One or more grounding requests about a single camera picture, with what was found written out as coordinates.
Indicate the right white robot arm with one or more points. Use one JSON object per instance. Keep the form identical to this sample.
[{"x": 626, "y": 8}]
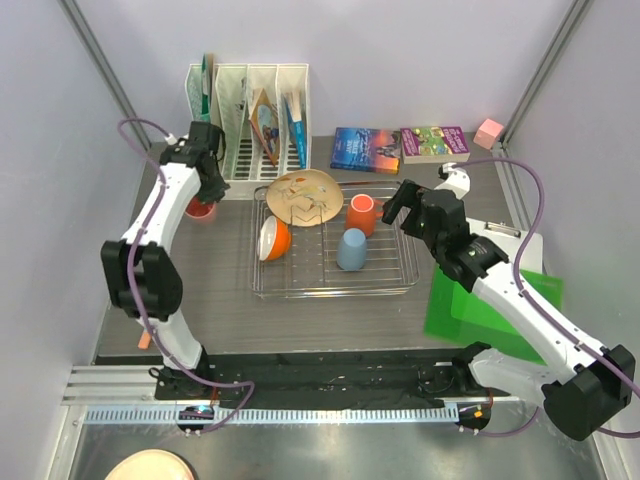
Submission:
[{"x": 582, "y": 384}]

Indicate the blue plastic cup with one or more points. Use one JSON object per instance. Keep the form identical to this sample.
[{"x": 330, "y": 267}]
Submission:
[{"x": 352, "y": 250}]

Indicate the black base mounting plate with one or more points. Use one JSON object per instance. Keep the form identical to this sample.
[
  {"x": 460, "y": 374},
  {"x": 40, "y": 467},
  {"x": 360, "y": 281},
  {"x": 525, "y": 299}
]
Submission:
[{"x": 322, "y": 380}]

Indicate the orange illustrated book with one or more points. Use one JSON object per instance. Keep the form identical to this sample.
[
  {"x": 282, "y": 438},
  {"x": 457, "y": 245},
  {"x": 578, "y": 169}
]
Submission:
[{"x": 265, "y": 124}]

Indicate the white mesh file organizer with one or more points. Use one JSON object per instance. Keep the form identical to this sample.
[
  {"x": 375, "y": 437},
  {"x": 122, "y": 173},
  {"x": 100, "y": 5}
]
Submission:
[{"x": 245, "y": 165}]

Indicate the white clipboard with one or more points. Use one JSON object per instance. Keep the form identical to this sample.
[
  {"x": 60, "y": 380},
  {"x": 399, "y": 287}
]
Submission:
[{"x": 510, "y": 239}]

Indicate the orange ceramic mug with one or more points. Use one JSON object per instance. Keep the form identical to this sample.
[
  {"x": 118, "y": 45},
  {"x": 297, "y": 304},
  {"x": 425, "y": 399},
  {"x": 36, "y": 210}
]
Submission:
[{"x": 363, "y": 212}]

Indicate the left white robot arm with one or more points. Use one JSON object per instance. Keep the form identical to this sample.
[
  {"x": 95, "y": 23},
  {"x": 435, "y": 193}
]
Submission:
[{"x": 141, "y": 278}]

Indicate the green plastic folder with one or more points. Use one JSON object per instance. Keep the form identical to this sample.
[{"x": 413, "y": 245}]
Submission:
[{"x": 458, "y": 317}]

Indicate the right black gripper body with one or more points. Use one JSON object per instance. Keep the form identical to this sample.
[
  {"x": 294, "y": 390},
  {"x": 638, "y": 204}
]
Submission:
[{"x": 430, "y": 237}]

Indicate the orange white bowl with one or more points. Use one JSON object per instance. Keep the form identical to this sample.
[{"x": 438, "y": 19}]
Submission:
[{"x": 274, "y": 239}]

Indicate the perforated cable duct rail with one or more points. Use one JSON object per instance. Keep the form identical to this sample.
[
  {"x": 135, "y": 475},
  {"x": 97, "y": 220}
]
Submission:
[{"x": 199, "y": 415}]

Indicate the purple green paperback book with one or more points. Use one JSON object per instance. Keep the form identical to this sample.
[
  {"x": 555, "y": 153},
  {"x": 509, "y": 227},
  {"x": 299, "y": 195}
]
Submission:
[{"x": 434, "y": 144}]

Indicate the beige bird pattern plate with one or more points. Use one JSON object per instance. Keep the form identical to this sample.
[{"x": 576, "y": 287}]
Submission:
[{"x": 305, "y": 198}]

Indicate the pink plastic cup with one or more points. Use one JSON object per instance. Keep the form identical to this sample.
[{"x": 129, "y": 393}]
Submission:
[{"x": 200, "y": 211}]

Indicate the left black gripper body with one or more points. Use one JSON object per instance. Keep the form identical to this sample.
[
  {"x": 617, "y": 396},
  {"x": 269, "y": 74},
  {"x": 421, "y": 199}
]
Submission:
[{"x": 214, "y": 188}]

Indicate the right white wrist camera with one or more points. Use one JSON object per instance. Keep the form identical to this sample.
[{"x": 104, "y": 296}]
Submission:
[{"x": 454, "y": 179}]

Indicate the pink round object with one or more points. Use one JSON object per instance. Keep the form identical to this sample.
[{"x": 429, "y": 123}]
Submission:
[{"x": 152, "y": 464}]

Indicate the dark blue paperback book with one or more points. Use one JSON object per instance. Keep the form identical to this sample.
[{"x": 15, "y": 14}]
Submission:
[{"x": 367, "y": 150}]

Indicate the metal wire dish rack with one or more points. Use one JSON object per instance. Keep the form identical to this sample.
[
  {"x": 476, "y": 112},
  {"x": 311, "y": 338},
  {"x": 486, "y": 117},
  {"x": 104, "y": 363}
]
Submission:
[{"x": 309, "y": 268}]

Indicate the blue white book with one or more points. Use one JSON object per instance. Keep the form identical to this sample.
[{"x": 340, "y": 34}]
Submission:
[{"x": 296, "y": 124}]

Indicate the pink cube block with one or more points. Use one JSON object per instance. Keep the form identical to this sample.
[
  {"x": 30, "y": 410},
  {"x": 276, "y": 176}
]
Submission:
[{"x": 488, "y": 133}]

